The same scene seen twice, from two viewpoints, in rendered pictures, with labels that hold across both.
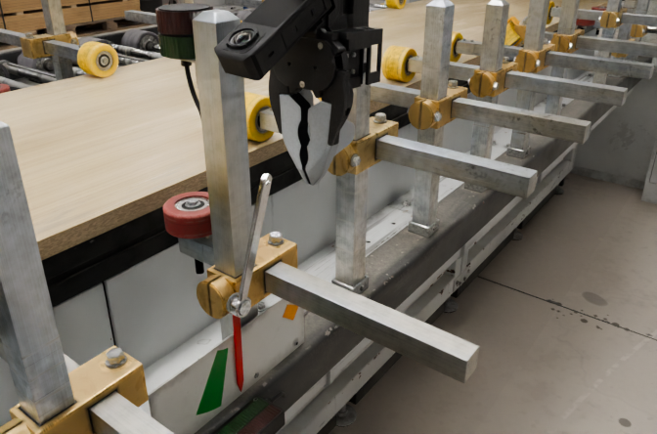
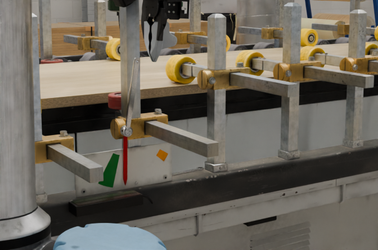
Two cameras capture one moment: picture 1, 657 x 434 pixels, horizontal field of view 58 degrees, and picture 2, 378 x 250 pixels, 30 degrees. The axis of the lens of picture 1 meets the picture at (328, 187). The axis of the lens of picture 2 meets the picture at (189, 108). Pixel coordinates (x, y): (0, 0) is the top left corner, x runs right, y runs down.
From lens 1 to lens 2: 1.09 m
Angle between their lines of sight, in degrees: 25
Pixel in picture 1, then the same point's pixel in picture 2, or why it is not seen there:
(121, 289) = (84, 141)
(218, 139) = (124, 46)
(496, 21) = (355, 23)
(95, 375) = (53, 137)
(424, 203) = (286, 135)
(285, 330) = (158, 165)
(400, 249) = (263, 161)
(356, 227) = (216, 124)
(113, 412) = (55, 146)
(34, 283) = (35, 79)
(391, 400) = not seen: outside the picture
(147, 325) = not seen: hidden behind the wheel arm
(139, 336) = not seen: hidden behind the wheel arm
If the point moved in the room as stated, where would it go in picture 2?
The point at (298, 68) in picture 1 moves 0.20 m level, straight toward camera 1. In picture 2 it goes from (148, 8) to (111, 13)
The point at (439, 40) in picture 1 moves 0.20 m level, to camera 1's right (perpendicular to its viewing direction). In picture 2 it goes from (289, 26) to (365, 28)
